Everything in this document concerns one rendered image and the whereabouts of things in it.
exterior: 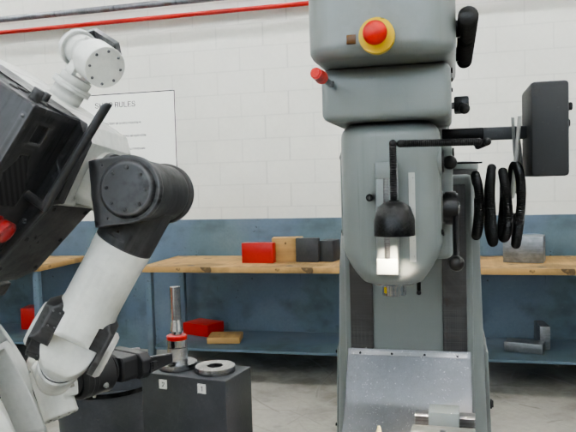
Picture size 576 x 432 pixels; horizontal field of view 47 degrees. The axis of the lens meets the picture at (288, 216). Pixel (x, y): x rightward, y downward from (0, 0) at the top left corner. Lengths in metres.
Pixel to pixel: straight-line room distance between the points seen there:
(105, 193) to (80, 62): 0.23
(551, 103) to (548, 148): 0.10
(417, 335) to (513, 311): 3.92
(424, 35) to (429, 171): 0.27
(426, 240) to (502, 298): 4.38
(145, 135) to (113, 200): 5.26
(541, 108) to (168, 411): 1.07
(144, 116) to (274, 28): 1.43
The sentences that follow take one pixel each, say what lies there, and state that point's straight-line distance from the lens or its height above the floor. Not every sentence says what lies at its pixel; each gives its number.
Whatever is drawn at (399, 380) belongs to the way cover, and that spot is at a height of 1.00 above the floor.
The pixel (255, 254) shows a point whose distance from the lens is 5.24.
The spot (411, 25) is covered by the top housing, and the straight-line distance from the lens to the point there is 1.17.
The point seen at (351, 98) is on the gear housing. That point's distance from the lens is 1.26.
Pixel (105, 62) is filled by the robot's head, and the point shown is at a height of 1.71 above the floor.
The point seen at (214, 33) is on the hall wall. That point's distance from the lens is 6.06.
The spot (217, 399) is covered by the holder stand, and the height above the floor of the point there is 1.06.
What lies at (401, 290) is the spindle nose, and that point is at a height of 1.29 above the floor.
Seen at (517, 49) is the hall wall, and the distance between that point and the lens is 5.67.
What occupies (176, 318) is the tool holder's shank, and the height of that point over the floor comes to 1.21.
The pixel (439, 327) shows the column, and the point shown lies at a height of 1.13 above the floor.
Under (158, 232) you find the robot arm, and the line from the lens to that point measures 1.01.
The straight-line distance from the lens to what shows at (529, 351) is 5.15.
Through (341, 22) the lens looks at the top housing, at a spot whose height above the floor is 1.79.
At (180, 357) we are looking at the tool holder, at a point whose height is 1.13.
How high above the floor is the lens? 1.52
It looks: 3 degrees down
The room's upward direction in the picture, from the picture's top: 2 degrees counter-clockwise
